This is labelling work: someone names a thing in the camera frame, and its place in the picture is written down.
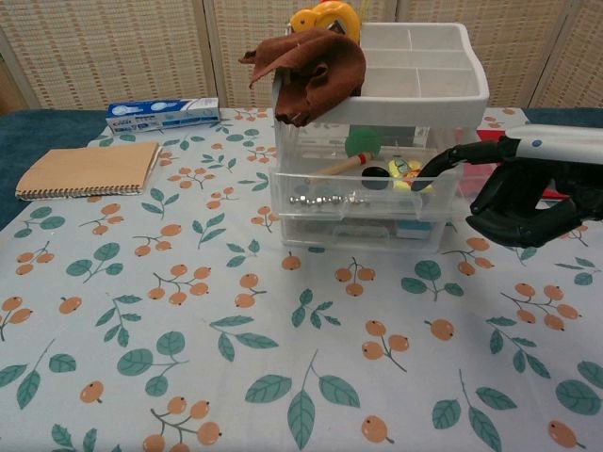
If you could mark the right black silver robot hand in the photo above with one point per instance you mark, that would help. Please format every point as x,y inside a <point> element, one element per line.
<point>551,146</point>

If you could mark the clear plastic drawer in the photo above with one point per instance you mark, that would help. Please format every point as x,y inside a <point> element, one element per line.
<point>325,186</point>
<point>311,233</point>

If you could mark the white compartment tray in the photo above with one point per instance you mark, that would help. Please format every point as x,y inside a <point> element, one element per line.
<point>424,101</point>

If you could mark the blue toothpaste box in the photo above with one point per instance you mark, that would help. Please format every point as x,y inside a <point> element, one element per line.
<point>160,115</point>

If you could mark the red spiral notebook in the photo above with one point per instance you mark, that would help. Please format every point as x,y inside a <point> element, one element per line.
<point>487,133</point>

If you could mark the yellow cartoon print toy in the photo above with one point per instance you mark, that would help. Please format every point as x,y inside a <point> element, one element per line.
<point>402,169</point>

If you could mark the blue white eraser block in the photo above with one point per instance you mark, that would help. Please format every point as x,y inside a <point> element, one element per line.
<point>414,230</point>

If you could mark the brown cloth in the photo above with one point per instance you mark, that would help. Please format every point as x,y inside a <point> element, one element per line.
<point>320,70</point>

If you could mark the yellow tape measure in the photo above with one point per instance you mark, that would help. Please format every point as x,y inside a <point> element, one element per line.
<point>320,16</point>

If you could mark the floral print tablecloth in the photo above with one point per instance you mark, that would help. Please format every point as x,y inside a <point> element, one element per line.
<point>264,339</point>

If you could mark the tan spiral notebook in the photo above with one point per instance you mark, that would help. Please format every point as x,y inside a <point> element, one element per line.
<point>89,167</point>

